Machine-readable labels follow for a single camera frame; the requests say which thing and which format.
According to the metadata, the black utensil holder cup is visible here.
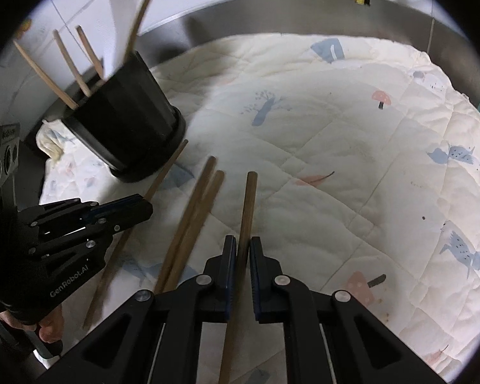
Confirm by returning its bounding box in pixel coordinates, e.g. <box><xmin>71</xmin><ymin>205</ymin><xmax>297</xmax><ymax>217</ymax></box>
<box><xmin>62</xmin><ymin>53</ymin><xmax>186</xmax><ymax>183</ymax></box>

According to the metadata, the person's left hand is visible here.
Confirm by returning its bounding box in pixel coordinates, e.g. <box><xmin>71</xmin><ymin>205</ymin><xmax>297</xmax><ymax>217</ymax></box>
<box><xmin>0</xmin><ymin>305</ymin><xmax>65</xmax><ymax>343</ymax></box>

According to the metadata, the white rice paddle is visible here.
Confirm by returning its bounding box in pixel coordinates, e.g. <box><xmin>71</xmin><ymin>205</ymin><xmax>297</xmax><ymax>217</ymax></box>
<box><xmin>104</xmin><ymin>0</ymin><xmax>139</xmax><ymax>78</ymax></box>

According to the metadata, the chopstick in cup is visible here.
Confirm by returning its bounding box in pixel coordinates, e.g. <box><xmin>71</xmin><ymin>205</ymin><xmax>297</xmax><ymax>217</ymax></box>
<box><xmin>12</xmin><ymin>40</ymin><xmax>78</xmax><ymax>110</ymax></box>
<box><xmin>52</xmin><ymin>29</ymin><xmax>92</xmax><ymax>97</ymax></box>
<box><xmin>76</xmin><ymin>25</ymin><xmax>105</xmax><ymax>80</ymax></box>

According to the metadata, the chopstick in cup right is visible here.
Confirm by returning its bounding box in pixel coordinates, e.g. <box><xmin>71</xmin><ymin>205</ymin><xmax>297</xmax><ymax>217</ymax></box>
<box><xmin>76</xmin><ymin>25</ymin><xmax>105</xmax><ymax>80</ymax></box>

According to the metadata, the quilted cream cloth mat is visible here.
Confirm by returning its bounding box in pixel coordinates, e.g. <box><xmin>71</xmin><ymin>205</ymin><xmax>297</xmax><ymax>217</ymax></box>
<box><xmin>35</xmin><ymin>33</ymin><xmax>480</xmax><ymax>384</ymax></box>

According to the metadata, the chopstick in cup leftmost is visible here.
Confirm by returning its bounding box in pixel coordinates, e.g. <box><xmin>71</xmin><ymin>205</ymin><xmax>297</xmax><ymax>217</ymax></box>
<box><xmin>12</xmin><ymin>40</ymin><xmax>78</xmax><ymax>110</ymax></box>

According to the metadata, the wooden chopstick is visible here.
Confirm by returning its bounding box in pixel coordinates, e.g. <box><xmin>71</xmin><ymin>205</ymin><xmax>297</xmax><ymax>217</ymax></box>
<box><xmin>152</xmin><ymin>156</ymin><xmax>217</xmax><ymax>295</ymax></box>
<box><xmin>82</xmin><ymin>139</ymin><xmax>190</xmax><ymax>332</ymax></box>
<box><xmin>218</xmin><ymin>171</ymin><xmax>258</xmax><ymax>384</ymax></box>
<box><xmin>161</xmin><ymin>170</ymin><xmax>225</xmax><ymax>292</ymax></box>
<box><xmin>123</xmin><ymin>0</ymin><xmax>151</xmax><ymax>62</ymax></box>

